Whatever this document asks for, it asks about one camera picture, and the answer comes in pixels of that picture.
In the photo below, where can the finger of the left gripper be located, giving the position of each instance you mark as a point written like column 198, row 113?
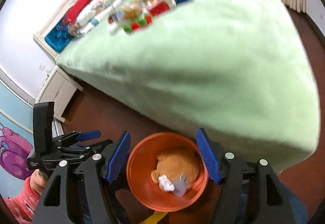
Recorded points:
column 84, row 136

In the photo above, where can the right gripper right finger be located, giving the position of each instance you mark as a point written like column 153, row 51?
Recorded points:
column 266, row 203

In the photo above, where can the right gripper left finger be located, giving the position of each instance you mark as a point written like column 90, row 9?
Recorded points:
column 74, row 191

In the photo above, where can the red toy wagon green wheels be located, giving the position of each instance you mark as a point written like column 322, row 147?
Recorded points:
column 137, row 23

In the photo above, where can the orange trash bucket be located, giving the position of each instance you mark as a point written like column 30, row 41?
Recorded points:
column 142, row 161

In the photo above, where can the person's left hand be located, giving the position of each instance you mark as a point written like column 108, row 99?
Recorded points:
column 38, row 182

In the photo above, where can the white nightstand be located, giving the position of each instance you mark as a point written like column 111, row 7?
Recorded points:
column 60, row 88

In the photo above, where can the crumpled white paper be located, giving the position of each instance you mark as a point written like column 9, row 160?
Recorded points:
column 165, row 184

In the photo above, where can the yellow object on floor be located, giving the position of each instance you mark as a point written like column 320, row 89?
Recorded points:
column 156, row 218

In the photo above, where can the brown plush toy in bucket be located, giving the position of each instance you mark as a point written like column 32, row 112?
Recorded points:
column 181, row 166

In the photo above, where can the white blue headboard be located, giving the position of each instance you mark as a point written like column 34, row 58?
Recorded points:
column 54, row 36

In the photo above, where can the folded white quilt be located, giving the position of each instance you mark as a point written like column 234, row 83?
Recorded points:
column 80, row 31

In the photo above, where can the red pillow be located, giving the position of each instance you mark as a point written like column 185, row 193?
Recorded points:
column 73, row 12

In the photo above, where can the floral white pillow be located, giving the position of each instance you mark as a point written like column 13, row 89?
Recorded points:
column 91, row 10

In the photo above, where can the orange silver snack bag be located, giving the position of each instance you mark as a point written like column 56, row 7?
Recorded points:
column 124, row 17

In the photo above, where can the green bed blanket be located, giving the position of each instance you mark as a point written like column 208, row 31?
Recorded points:
column 236, row 68

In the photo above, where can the red white snack bag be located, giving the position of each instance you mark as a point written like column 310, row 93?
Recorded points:
column 157, row 8

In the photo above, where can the cartoon wall poster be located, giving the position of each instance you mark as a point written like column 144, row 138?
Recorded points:
column 16, row 142

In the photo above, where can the wall socket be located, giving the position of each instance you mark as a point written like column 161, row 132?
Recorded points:
column 41, row 67

